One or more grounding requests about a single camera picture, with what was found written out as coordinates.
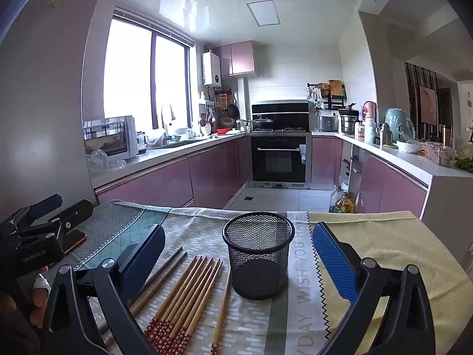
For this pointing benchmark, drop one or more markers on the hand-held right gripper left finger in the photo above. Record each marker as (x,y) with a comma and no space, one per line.
(147,251)

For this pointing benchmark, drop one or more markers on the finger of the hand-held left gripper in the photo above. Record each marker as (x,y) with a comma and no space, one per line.
(44,204)
(75,212)

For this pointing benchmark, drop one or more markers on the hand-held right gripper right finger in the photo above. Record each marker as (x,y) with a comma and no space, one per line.
(334,262)

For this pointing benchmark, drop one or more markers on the bunch of wooden chopsticks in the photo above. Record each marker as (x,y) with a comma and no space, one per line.
(192,284)

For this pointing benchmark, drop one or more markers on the black mesh pen holder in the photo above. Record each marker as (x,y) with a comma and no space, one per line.
(258,266)

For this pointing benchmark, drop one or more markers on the person's left hand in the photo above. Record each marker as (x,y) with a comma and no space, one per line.
(38,299)

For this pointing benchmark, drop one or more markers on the orange-edged smartphone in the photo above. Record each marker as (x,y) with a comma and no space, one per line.
(75,240)

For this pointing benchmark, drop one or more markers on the clear plastic bag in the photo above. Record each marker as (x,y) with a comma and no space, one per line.
(103,161)

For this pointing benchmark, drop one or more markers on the yellow cooking oil bottle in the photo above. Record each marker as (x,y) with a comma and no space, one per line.
(345,204)

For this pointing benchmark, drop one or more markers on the clear plastic bottle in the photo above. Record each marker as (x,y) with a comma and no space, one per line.
(335,199)

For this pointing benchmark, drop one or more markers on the pink base cabinets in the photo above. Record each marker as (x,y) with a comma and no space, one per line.
(166,177)
(388,185)

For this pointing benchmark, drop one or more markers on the white microwave oven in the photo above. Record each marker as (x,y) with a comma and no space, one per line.
(111,137)

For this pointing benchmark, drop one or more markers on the grey refrigerator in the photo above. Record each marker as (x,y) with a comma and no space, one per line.
(48,118)

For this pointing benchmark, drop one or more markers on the knife holder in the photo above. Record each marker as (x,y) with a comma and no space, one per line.
(355,173)

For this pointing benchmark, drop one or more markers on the glass kettle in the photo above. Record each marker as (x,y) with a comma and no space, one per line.
(142,142)

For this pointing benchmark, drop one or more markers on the patterned tablecloth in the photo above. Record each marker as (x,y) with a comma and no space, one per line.
(258,325)

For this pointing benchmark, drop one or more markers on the black built-in oven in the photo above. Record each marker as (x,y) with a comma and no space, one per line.
(279,159)

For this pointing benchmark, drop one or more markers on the kitchen faucet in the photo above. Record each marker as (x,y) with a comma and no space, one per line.
(168,116)

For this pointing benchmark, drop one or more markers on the white bottle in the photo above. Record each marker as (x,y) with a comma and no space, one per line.
(370,131)

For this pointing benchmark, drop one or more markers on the white bowl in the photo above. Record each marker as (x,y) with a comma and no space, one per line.
(409,148)

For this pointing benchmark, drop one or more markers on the steel thermos flask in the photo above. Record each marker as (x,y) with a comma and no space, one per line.
(386,135)

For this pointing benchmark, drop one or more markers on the stainless steel pot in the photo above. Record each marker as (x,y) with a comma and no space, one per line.
(349,125)

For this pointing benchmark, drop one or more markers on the silver rice cooker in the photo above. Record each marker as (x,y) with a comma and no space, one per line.
(326,124)

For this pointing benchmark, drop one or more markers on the red bowl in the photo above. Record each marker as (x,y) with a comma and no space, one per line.
(222,131)

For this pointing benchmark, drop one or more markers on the kitchen window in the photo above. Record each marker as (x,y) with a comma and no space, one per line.
(129,74)

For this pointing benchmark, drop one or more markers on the clear plastic food container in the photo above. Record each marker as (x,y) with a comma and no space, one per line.
(439,154)

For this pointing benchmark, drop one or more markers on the wooden bowl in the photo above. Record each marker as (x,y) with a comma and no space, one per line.
(227,122)

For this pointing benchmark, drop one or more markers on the mint green appliance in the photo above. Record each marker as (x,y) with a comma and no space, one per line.
(397,122)

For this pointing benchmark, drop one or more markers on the pink kettle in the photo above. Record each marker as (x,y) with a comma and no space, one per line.
(370,111)

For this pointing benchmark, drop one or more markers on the wok with lid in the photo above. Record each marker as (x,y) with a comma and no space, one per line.
(263,121)

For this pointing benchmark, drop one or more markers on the black range hood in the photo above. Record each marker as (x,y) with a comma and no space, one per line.
(281,111)

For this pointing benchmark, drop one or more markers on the hanging frying pan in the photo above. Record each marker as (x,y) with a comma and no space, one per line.
(232,111)

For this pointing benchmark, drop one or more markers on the green leafy vegetables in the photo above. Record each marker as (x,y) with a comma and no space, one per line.
(465,162)

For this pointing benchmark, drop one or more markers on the wooden cutting board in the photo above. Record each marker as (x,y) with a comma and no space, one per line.
(336,88)

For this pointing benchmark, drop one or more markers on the white water heater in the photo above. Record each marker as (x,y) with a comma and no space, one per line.
(211,68)

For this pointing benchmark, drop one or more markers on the ceiling light panel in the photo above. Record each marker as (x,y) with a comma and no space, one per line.
(263,13)

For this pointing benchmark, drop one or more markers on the black wall rack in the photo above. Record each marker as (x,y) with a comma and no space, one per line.
(334,101)

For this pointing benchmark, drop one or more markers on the framed wall picture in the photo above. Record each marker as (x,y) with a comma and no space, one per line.
(428,105)

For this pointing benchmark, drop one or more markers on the pink wall cabinet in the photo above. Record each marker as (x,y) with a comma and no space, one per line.
(240,59)

